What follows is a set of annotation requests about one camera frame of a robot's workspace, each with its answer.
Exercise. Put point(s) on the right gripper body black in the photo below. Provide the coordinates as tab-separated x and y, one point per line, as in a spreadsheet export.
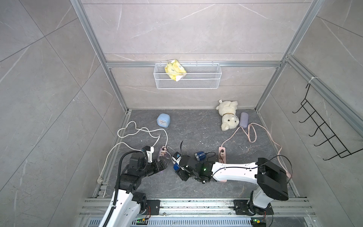
193	175

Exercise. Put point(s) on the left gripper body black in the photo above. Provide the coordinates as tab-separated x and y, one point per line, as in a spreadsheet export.
151	168

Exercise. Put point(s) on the pink charger plug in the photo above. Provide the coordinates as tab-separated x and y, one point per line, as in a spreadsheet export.
163	152

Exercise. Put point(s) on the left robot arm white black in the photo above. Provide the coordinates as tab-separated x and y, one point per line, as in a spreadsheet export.
126	203

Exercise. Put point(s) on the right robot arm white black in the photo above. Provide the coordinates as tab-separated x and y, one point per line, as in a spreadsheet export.
269	177

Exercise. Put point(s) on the pink power strip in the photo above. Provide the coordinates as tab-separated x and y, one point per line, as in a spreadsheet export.
222	155

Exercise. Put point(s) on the light blue alarm clock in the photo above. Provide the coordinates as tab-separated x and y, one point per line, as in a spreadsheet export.
164	120

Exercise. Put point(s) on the cream teddy bear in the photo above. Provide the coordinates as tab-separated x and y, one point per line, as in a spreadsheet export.
227	109

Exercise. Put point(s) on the lavender oval case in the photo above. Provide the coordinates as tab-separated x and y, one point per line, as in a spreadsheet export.
244	120

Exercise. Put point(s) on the yellow wet wipes pack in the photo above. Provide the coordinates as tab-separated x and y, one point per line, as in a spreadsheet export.
175	70

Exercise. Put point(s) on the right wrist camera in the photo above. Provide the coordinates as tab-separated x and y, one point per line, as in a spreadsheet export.
177	157

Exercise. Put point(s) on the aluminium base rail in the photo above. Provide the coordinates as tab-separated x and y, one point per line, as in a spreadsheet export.
194	212

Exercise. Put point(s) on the white wire mesh basket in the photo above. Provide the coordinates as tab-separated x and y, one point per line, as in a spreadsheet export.
197	76

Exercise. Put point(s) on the black wall hook rack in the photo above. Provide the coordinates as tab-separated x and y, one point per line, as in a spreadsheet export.
322	127

